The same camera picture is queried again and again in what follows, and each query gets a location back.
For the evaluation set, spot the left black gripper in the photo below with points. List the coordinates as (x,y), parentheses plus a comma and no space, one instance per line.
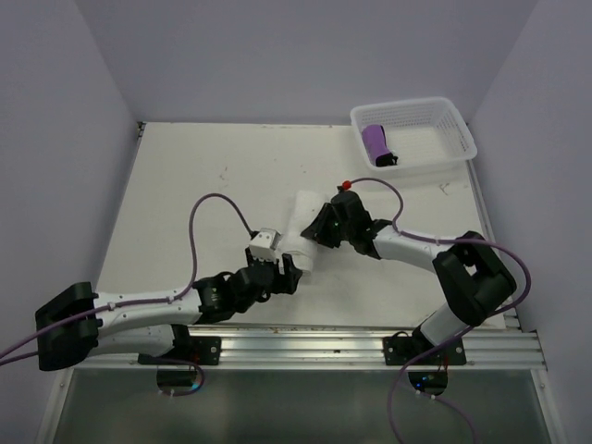
(286,281)

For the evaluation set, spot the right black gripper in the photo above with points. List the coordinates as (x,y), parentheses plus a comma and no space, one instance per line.
(318,230)

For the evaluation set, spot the purple microfiber towel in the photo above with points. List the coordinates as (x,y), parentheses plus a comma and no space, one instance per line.
(375,143)

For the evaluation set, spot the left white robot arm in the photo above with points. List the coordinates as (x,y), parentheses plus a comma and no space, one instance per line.
(79,323)

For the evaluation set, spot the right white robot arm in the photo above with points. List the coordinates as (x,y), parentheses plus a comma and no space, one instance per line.
(473,279)

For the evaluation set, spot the white perforated plastic basket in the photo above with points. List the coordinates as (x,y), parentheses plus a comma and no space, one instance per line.
(428,135)

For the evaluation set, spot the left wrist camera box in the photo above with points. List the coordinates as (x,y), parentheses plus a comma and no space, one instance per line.
(263,246)

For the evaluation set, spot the aluminium mounting rail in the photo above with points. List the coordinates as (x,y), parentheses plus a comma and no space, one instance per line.
(242,347)

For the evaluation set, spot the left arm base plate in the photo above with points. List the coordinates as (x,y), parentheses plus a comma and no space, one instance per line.
(196,350)

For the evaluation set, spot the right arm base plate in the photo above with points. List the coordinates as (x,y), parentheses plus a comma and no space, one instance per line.
(402,347)

